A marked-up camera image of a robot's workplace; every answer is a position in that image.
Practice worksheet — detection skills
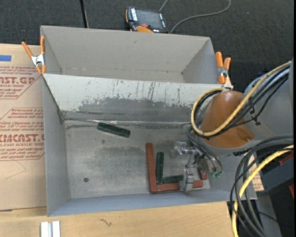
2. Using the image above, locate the dark green flat block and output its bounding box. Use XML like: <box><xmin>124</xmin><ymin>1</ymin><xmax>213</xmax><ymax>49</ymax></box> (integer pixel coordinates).
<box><xmin>97</xmin><ymin>122</ymin><xmax>131</xmax><ymax>139</ymax></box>
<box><xmin>162</xmin><ymin>174</ymin><xmax>185</xmax><ymax>184</ymax></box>
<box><xmin>155</xmin><ymin>152</ymin><xmax>165</xmax><ymax>185</ymax></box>

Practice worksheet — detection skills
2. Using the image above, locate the grey metal bin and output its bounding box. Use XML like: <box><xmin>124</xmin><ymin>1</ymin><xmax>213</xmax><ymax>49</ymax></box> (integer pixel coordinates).
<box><xmin>40</xmin><ymin>25</ymin><xmax>259</xmax><ymax>217</ymax></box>

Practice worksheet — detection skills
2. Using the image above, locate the brown cardboard board, red print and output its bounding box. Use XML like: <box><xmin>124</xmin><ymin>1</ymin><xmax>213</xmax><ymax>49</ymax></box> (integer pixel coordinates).
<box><xmin>0</xmin><ymin>42</ymin><xmax>48</xmax><ymax>213</ymax></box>

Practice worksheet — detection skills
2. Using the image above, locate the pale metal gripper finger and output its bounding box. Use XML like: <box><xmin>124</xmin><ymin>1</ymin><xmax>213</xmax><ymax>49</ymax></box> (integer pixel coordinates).
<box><xmin>171</xmin><ymin>141</ymin><xmax>188</xmax><ymax>159</ymax></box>
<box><xmin>182</xmin><ymin>168</ymin><xmax>195</xmax><ymax>193</ymax></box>

